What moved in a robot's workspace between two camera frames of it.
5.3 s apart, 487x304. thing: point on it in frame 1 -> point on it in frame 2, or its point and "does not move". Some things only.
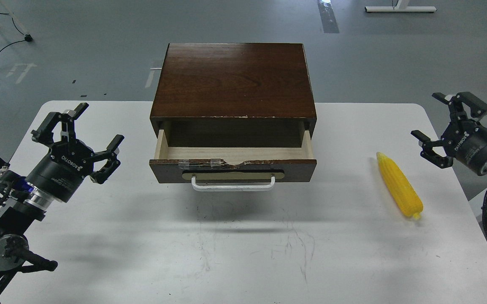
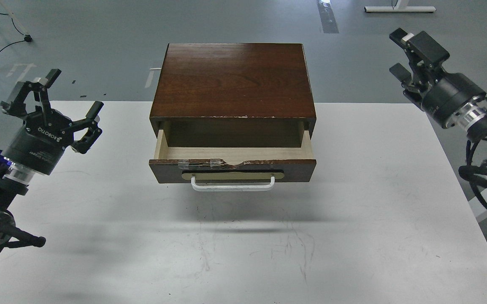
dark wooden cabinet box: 233,95 does not move
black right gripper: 469,142 -> 448,95
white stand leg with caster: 28,36 does not move
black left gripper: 61,172 -> 40,143
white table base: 401,6 does not move
